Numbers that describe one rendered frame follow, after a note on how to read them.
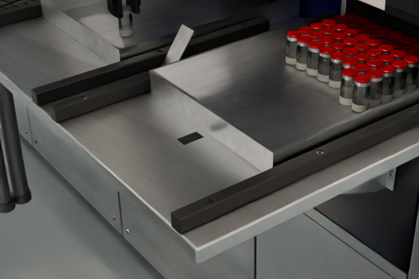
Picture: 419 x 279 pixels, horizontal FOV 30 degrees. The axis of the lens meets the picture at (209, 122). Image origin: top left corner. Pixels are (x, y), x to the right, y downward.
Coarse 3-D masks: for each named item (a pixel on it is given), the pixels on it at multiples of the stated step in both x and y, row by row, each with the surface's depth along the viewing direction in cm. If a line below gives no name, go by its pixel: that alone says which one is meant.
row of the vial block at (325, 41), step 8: (304, 32) 112; (312, 32) 112; (320, 32) 111; (312, 40) 111; (320, 40) 109; (328, 40) 109; (336, 48) 107; (344, 48) 107; (352, 48) 107; (352, 56) 106; (360, 56) 105; (368, 56) 105; (368, 64) 103; (376, 64) 102; (384, 72) 101; (392, 72) 101; (384, 80) 101; (392, 80) 101; (384, 88) 102; (392, 88) 102; (384, 96) 102; (392, 96) 103
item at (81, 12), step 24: (48, 0) 130; (72, 0) 133; (96, 0) 135; (144, 0) 136; (168, 0) 136; (192, 0) 135; (216, 0) 135; (240, 0) 135; (264, 0) 135; (288, 0) 127; (72, 24) 122; (96, 24) 127; (144, 24) 127; (168, 24) 127; (192, 24) 126; (216, 24) 120; (96, 48) 117; (120, 48) 111; (144, 48) 113
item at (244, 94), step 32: (192, 64) 109; (224, 64) 112; (256, 64) 113; (288, 64) 113; (160, 96) 105; (192, 96) 106; (224, 96) 105; (256, 96) 105; (288, 96) 105; (320, 96) 105; (416, 96) 99; (224, 128) 94; (256, 128) 98; (288, 128) 98; (320, 128) 98; (352, 128) 94; (256, 160) 90; (288, 160) 89
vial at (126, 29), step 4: (124, 12) 120; (128, 12) 121; (124, 16) 121; (128, 16) 121; (120, 20) 121; (124, 20) 121; (128, 20) 121; (132, 20) 122; (120, 24) 122; (124, 24) 121; (128, 24) 122; (132, 24) 122; (120, 28) 122; (124, 28) 122; (128, 28) 122; (132, 28) 122; (120, 32) 122; (124, 32) 122; (128, 32) 122; (132, 32) 123; (124, 36) 122; (128, 36) 123
